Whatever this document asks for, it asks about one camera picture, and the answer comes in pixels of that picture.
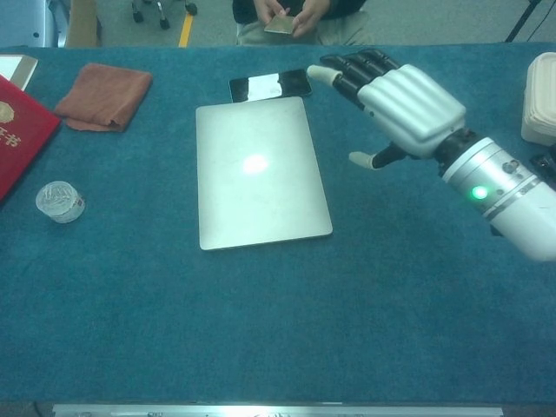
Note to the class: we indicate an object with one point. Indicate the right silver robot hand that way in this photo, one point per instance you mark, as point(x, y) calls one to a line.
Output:
point(412, 108)

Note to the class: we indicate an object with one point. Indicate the silver laptop with apple logo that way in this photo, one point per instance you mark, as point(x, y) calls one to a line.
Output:
point(260, 195)

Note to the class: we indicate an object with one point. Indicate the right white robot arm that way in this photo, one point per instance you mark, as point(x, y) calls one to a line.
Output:
point(499, 191)

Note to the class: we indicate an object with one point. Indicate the seated person in dark top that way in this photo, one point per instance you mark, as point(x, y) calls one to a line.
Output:
point(339, 30)

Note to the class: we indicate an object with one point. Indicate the white stacked plastic boxes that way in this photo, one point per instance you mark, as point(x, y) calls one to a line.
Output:
point(543, 108)

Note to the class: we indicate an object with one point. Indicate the black smartphone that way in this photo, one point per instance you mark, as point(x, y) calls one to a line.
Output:
point(282, 84)

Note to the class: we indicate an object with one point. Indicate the black tripod leg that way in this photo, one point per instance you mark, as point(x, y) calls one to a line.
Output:
point(521, 21)

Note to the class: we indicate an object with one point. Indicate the black stapler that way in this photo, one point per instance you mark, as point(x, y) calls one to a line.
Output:
point(548, 161)

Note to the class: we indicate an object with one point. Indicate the phone held by person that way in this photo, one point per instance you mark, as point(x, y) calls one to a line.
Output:
point(280, 25)

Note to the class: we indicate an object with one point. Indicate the orange folded cloth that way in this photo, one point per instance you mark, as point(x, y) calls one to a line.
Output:
point(104, 95)

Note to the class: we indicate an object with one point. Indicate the teal felt table cover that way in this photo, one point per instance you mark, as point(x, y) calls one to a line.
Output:
point(174, 304)

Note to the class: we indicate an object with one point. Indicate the brown cardboard board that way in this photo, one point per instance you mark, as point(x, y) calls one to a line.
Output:
point(82, 21)

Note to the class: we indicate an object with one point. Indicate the clear round plastic container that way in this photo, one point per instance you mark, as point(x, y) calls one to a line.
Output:
point(58, 202)

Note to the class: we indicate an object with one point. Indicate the silver metal panel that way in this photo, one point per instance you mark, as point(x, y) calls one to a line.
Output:
point(43, 21)

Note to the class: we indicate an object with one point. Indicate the red certificate book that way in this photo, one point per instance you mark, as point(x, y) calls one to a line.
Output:
point(21, 130)

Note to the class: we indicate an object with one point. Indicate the white flat box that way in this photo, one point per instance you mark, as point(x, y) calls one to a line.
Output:
point(13, 65)

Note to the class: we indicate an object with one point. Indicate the aluminium profile rail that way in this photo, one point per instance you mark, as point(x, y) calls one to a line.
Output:
point(278, 410)

